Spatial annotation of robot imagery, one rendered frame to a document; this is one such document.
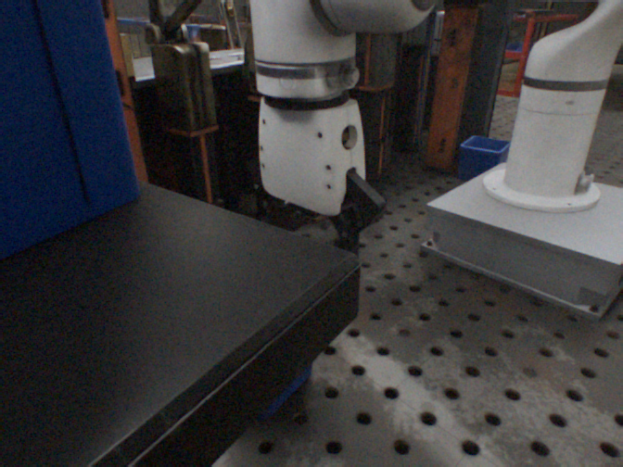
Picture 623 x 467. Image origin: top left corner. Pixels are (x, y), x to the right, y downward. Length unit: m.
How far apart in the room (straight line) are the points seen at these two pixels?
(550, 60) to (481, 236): 0.28
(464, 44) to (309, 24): 0.83
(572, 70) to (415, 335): 0.46
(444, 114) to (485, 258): 0.50
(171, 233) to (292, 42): 0.22
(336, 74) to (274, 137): 0.08
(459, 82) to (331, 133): 0.82
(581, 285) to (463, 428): 0.30
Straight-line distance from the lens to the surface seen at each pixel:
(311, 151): 0.39
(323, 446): 0.51
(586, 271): 0.74
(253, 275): 0.15
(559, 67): 0.81
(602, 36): 0.81
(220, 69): 0.85
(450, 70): 1.18
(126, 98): 0.67
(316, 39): 0.36
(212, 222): 0.19
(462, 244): 0.80
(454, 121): 1.19
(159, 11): 0.71
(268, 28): 0.37
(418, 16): 0.33
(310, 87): 0.37
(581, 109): 0.83
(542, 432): 0.58
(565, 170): 0.86
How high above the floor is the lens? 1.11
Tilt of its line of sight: 29 degrees down
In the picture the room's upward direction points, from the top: straight up
